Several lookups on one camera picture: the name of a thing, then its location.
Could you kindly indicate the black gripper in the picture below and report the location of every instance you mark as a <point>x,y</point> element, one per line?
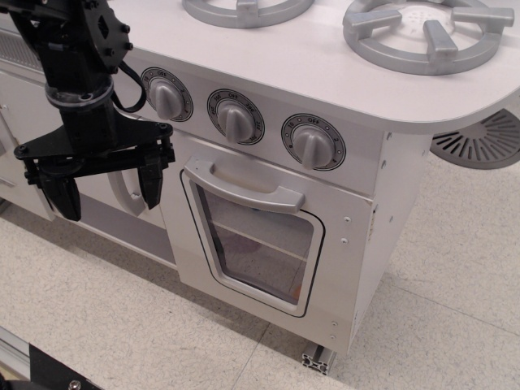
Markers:
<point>95,138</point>

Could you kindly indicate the grey oven door handle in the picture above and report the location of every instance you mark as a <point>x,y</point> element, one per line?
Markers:
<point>282,200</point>

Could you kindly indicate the white toy oven door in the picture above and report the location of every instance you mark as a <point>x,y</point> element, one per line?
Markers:
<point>298,271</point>

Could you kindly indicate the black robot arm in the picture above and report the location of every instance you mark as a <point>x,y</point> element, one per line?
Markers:
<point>81,45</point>

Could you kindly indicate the white left cabinet door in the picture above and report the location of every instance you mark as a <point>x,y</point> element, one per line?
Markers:
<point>25,115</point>

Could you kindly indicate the grey left stove knob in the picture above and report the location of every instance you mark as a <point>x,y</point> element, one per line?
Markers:
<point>167,94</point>

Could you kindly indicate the grey stove knob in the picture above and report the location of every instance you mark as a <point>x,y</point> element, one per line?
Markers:
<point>167,94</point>
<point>313,142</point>
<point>235,117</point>

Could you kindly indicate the grey middle stove knob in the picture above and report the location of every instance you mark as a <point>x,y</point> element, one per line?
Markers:
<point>235,117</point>

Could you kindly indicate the black mounting plate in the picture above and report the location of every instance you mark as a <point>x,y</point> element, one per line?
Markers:
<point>48,373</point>

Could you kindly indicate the white toy kitchen stove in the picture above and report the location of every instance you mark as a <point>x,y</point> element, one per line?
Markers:
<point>386,118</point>

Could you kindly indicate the grey right stove knob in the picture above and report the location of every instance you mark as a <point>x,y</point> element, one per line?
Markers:
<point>313,142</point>

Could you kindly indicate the grey left burner grate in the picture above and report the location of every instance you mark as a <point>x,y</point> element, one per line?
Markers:
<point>246,14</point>

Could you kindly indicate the grey burner grate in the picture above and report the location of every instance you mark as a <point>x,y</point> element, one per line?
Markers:
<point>430,21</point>
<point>246,14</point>

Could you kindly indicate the aluminium extrusion foot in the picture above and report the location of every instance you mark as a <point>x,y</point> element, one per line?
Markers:
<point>318,358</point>

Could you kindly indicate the grey right burner grate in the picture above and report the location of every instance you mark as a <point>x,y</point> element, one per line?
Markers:
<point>430,21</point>

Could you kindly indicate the grey slotted floor drain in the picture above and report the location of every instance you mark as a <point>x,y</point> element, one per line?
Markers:
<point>491,143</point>

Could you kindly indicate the white curved cabinet handle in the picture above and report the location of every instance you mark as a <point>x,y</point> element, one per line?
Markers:
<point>130,202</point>

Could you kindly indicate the aluminium frame rail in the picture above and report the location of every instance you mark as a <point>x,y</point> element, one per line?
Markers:
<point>15,355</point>

